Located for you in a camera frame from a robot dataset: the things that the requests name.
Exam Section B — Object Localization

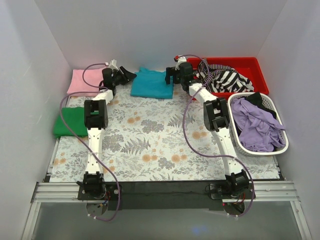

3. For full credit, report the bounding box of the floral patterned table mat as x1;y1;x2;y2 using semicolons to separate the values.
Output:
49;84;281;182

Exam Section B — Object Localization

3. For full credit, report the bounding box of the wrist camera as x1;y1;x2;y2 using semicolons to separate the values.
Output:
104;59;119;71
174;55;187;71

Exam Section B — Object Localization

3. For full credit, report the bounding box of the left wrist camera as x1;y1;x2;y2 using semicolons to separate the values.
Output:
104;59;119;71

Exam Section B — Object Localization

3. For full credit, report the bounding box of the black white striped shirt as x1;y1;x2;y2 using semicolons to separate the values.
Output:
193;58;255;93

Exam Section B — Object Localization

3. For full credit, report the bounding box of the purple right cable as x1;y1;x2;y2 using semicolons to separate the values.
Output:
174;54;256;218

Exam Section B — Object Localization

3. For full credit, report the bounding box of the aluminium rail frame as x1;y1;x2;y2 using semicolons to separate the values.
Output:
31;180;300;203

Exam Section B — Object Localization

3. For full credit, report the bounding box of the black garment in basket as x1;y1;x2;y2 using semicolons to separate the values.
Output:
245;92;277;119

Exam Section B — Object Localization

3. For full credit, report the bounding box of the lavender shirt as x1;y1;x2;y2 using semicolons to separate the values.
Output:
230;97;286;153

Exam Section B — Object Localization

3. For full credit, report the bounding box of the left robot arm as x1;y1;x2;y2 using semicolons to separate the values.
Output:
82;59;137;200

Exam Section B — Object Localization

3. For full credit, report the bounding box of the teal t-shirt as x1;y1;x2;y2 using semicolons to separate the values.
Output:
130;67;174;99

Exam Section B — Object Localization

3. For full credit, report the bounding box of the white perforated laundry basket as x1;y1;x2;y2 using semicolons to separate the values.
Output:
227;92;289;156

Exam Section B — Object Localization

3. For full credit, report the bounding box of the folded pink shirt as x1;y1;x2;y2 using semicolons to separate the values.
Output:
67;68;103;97

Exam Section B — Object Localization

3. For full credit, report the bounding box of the folded green shirt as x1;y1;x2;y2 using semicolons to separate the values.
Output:
53;107;88;138

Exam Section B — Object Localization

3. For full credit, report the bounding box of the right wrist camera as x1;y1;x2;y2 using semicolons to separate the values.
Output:
174;55;187;71

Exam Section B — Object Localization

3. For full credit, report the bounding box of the red plastic tray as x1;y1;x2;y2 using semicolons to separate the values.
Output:
186;57;270;97

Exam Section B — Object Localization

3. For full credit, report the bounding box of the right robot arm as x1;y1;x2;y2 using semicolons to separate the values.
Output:
165;61;250;199

